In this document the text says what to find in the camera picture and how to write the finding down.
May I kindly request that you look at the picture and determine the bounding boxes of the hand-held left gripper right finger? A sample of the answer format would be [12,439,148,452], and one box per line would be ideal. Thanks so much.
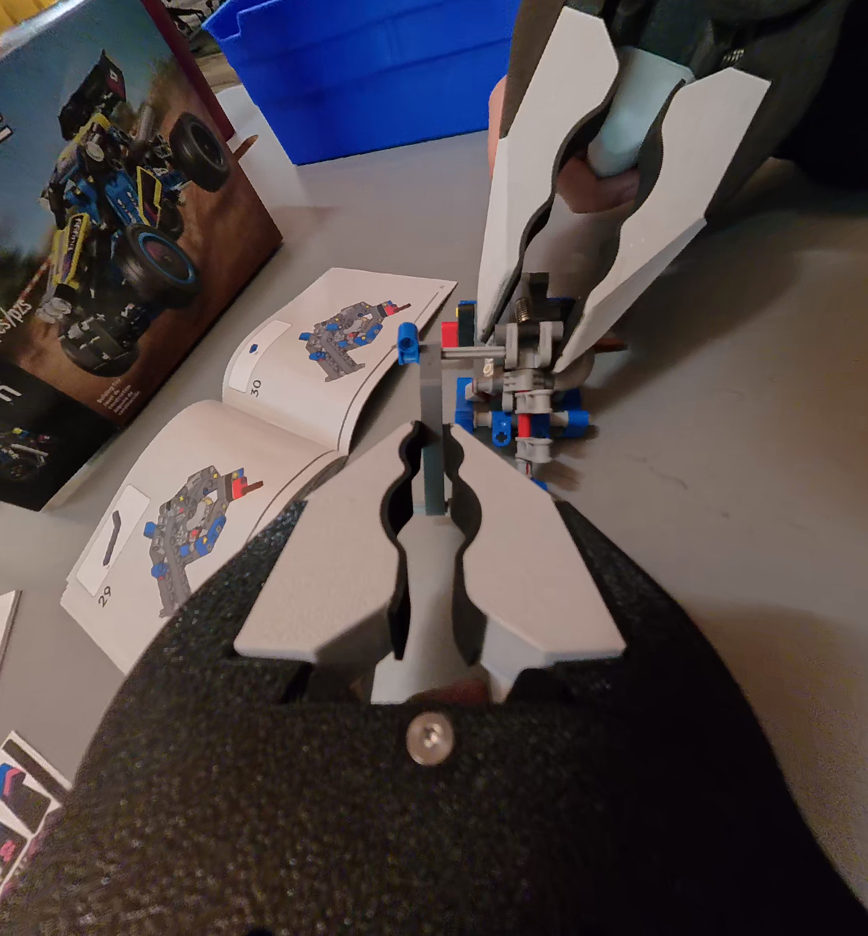
[445,423,628,670]

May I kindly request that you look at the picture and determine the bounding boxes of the lego set box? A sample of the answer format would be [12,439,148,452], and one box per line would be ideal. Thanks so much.
[0,0,283,513]

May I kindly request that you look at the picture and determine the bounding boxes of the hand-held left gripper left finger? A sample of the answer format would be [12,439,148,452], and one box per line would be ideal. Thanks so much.
[234,420,424,665]

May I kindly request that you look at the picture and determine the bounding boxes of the blue storage bin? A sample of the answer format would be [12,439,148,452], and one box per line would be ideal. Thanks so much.
[201,0,524,166]

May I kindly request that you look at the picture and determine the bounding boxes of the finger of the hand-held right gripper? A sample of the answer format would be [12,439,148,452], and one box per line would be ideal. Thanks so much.
[551,67,773,375]
[476,6,621,346]

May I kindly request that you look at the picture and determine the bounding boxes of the sticker sheet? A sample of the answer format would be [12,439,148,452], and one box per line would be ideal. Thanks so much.
[0,731,74,936]

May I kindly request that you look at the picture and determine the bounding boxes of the person's right hand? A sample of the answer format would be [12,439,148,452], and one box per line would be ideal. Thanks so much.
[487,73,647,215]

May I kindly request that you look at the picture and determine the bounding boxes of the lego chassis assembly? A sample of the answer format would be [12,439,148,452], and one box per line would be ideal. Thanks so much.
[440,272,630,449]

